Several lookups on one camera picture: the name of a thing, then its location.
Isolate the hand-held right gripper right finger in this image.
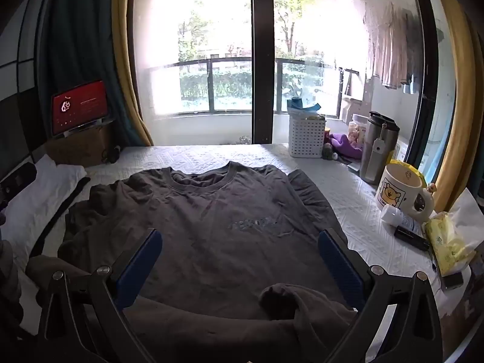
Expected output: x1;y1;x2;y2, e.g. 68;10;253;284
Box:
318;228;443;363

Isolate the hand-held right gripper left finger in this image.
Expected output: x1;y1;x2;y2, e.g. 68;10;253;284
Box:
38;228;163;363

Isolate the dark grey t-shirt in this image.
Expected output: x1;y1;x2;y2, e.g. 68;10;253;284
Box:
26;161;379;363

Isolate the white pillow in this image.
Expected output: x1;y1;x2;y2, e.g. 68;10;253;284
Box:
0;154;87;258

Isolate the white textured bedspread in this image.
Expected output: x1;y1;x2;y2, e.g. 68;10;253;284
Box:
15;143;441;348

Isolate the brown cardboard box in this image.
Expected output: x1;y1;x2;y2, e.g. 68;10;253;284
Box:
45;125;114;169

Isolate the small white bottle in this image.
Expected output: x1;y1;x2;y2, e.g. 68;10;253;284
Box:
380;207;422;233

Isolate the black small remote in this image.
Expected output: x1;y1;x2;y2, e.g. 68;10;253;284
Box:
393;225;431;251

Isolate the cream mug with bear print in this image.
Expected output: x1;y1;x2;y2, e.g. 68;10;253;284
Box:
375;163;435;222

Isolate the tablet with red screen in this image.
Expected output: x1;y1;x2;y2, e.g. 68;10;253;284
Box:
50;79;110;137

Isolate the black phone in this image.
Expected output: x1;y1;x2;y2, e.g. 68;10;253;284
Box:
431;253;465;292

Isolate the yellow tissue pack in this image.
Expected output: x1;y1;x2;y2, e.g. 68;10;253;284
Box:
423;212;478;276

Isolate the steel travel tumbler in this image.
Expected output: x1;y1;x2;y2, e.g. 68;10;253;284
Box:
358;110;401;186

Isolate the purple plush toy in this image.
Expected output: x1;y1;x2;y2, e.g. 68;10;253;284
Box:
329;132;365;159

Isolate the white plastic basket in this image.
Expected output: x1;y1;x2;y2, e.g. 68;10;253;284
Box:
288;113;328;159

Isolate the clear snack jar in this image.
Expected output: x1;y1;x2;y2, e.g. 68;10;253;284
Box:
348;113;369;148

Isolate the teal curtain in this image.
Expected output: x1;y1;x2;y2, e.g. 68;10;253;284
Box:
36;0;154;148

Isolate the yellow curtain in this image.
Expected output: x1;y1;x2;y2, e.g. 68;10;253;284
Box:
111;0;154;146
429;0;479;212

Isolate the black balcony railing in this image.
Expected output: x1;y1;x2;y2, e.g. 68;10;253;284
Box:
142;57;341;116

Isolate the hanging pink garment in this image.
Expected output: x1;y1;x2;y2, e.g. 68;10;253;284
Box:
368;2;411;89

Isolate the black strap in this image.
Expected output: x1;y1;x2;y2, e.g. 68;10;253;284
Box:
30;176;91;258

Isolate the dark window frame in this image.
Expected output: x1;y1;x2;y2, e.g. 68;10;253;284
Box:
126;0;441;169

